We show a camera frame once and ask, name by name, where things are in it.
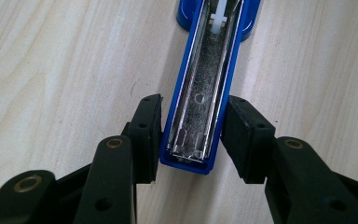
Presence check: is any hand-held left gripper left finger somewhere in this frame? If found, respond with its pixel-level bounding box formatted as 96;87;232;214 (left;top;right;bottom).
74;93;164;224

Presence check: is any blue stapler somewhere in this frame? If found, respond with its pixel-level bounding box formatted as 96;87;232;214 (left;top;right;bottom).
158;0;263;176

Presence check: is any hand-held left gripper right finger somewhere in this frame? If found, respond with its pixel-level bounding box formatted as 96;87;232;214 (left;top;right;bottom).
220;94;358;224

